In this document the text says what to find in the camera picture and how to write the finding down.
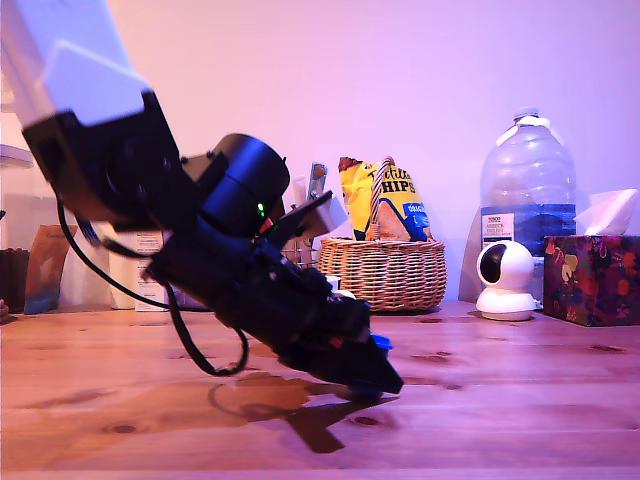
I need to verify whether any brown pouch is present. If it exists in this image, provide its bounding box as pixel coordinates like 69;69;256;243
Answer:
23;223;79;315

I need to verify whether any yellow tortilla chips bag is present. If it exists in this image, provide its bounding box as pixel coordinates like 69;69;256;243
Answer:
337;156;432;242

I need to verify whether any blue coffee capsule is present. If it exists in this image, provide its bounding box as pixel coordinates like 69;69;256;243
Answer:
349;333;395;400

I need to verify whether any white bottle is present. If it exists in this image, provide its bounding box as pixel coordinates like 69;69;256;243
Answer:
108;249;136;310

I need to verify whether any white tissue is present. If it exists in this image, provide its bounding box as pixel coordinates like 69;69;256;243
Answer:
573;188;640;237

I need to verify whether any large clear water bottle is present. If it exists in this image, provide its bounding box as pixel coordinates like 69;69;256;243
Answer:
479;105;578;302

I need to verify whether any small white round camera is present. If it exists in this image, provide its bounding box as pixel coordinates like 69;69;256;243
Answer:
474;240;537;322

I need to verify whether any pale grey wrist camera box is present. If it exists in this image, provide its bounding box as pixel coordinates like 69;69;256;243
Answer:
259;188;350;251

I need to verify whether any white carton box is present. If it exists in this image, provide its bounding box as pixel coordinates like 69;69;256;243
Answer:
130;232;170;313

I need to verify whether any thin black cable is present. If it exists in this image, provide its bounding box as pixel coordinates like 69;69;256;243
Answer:
55;197;212;314

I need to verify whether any blue striped sachet stick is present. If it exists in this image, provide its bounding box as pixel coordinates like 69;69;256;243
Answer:
307;161;329;201

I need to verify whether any thick black cable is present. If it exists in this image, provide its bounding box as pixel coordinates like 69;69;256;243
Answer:
166;282;250;378

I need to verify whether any dark ribbed container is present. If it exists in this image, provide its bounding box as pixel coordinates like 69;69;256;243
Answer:
0;248;30;312

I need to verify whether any dark floral tissue box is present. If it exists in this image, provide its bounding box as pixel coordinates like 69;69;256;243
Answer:
543;234;640;329

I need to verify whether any wicker basket with handle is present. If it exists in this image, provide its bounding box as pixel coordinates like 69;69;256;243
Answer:
317;155;448;314

